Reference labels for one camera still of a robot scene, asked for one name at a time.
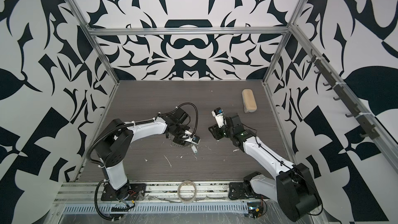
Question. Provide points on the small electronics board right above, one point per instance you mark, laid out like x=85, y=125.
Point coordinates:
x=256, y=209

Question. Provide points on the white slotted cable duct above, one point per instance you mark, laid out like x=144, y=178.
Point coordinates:
x=177, y=208

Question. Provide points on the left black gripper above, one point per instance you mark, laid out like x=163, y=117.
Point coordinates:
x=179, y=141

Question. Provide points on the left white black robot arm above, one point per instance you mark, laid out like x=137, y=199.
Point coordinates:
x=109, y=149

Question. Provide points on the beige sponge block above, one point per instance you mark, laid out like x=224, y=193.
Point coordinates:
x=249, y=101

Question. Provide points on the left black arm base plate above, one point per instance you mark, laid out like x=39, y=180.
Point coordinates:
x=127, y=192

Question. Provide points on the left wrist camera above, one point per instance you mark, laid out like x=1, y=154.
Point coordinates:
x=180, y=115

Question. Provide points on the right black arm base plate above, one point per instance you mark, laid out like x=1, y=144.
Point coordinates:
x=242, y=190

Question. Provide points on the mint green key tag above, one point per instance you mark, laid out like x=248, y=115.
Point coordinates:
x=194, y=148

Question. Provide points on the black wall hook rail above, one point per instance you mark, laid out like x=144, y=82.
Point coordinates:
x=345, y=95

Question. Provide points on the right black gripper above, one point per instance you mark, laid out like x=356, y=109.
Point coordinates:
x=216, y=132

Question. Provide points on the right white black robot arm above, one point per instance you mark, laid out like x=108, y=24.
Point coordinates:
x=291, y=185

